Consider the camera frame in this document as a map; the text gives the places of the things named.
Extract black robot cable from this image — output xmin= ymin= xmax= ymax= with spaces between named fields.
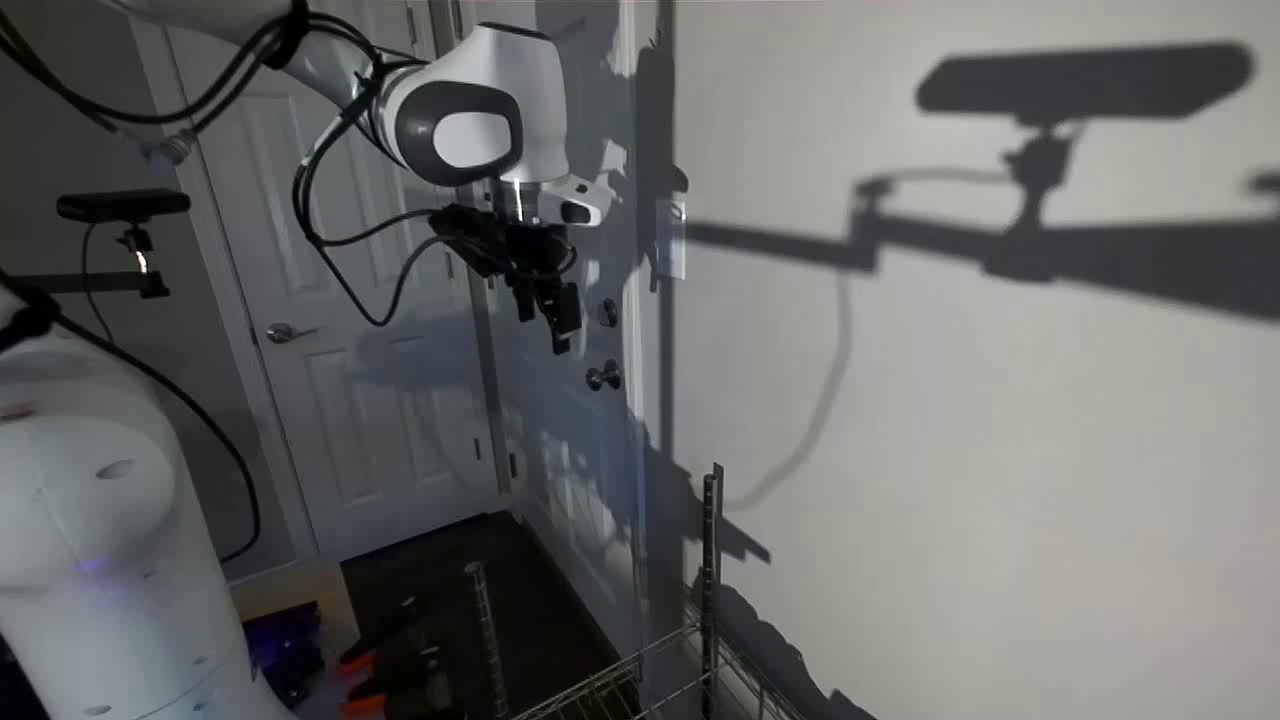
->
xmin=0 ymin=0 xmax=457 ymax=334

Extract silver door lever handle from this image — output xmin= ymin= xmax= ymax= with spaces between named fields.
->
xmin=265 ymin=323 xmax=320 ymax=348

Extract white light switch plate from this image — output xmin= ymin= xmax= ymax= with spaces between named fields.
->
xmin=662 ymin=194 xmax=687 ymax=282

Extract black camera on stand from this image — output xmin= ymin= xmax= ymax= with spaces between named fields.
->
xmin=4 ymin=190 xmax=192 ymax=306

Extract white panel door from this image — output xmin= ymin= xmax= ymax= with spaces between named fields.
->
xmin=182 ymin=73 xmax=499 ymax=555

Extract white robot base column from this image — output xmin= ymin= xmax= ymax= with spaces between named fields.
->
xmin=0 ymin=293 xmax=289 ymax=720

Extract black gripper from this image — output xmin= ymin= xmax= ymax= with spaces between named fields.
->
xmin=427 ymin=203 xmax=585 ymax=355

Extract orange handled pliers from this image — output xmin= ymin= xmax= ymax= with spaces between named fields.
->
xmin=309 ymin=654 xmax=387 ymax=720

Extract silver round door knob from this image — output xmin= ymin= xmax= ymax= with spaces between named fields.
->
xmin=585 ymin=361 xmax=625 ymax=393

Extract dark floor mat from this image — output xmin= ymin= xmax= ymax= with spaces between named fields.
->
xmin=345 ymin=512 xmax=617 ymax=720

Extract metal wire shoe rack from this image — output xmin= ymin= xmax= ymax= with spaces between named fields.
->
xmin=457 ymin=459 xmax=764 ymax=720

